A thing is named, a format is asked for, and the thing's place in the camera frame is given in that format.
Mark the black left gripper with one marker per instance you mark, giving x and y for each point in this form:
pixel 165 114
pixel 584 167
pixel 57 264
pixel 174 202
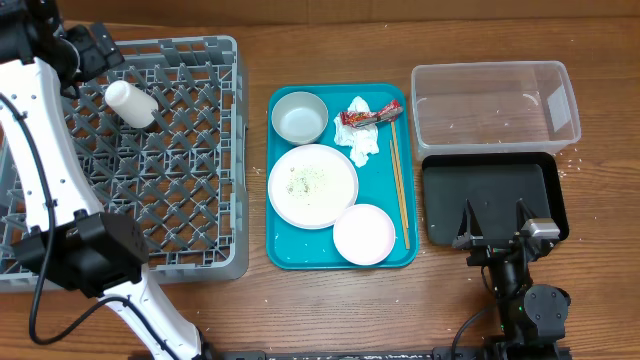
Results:
pixel 94 62

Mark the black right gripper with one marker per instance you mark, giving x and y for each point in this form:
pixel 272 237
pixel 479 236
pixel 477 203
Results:
pixel 487 249

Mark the white plastic cup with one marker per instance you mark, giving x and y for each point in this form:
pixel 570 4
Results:
pixel 132 105

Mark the small pink plate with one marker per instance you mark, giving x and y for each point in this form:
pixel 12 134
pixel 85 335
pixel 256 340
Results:
pixel 364 235

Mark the red snack wrapper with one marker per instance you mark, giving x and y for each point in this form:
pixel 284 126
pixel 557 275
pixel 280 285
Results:
pixel 361 119

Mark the white napkin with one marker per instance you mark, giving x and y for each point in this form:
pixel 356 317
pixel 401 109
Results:
pixel 362 142

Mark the white plate with rice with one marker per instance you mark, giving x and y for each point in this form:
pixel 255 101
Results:
pixel 310 186

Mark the grey metal bowl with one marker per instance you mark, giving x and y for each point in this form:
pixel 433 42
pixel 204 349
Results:
pixel 300 118

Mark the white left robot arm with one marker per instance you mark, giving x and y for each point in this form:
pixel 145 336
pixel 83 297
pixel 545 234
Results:
pixel 70 239

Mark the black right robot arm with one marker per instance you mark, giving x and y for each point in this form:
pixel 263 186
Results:
pixel 532 316

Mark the grey dishwasher rack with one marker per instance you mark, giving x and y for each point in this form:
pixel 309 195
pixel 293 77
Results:
pixel 183 178

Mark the black tray bin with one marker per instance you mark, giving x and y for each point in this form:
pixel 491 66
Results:
pixel 491 184

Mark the wooden chopstick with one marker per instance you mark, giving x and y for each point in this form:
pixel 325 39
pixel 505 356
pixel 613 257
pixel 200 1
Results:
pixel 405 232
pixel 398 176

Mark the clear plastic bin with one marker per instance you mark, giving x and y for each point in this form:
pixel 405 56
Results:
pixel 493 107

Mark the teal plastic tray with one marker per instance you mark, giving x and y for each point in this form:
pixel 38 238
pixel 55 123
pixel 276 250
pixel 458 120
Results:
pixel 292 248

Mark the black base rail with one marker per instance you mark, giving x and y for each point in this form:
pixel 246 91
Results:
pixel 437 353

